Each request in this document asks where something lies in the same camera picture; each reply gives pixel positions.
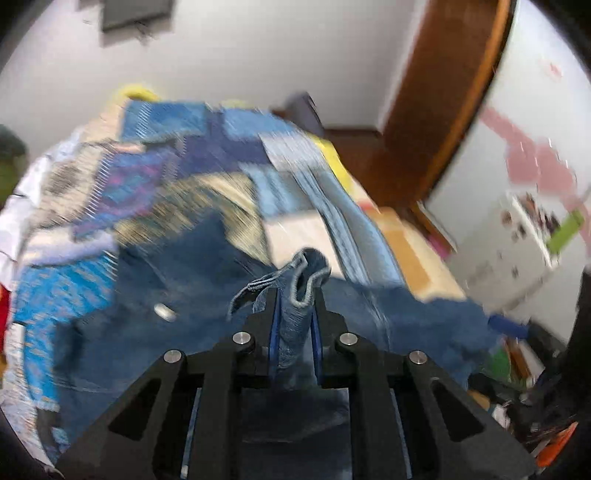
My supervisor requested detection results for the green bottle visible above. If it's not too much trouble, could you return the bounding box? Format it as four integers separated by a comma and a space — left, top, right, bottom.
547, 210, 585, 256

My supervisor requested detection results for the blue denim jacket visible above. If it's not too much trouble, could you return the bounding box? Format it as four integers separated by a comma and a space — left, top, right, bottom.
54, 212, 500, 479

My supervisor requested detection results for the brown wooden wardrobe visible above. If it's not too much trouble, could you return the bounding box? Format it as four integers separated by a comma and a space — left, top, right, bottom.
363, 1, 515, 206

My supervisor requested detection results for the white bedside cabinet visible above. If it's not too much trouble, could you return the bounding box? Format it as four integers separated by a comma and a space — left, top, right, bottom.
446, 194, 559, 312

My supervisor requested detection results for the green patterned bag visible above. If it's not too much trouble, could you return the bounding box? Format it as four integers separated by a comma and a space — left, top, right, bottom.
0, 154, 28, 207

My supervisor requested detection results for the white shirt on bed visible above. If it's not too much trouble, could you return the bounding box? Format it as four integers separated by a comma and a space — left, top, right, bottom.
0, 140, 72, 291

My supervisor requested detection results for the small black wall monitor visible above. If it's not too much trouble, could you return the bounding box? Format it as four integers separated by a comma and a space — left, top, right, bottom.
101, 0, 174, 33

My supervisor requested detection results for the white sliding door with hearts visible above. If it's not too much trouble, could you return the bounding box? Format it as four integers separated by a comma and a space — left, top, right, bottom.
426, 1, 590, 339

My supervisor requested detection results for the blue patchwork bedspread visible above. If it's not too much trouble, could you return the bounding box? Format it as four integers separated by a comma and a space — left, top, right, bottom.
1, 101, 404, 465

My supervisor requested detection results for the beige bed sheet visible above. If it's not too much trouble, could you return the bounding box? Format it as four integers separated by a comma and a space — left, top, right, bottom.
360, 201, 467, 302

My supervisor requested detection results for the grey bag by bed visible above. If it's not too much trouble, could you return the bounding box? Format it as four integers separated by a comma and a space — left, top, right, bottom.
284, 92, 325, 138

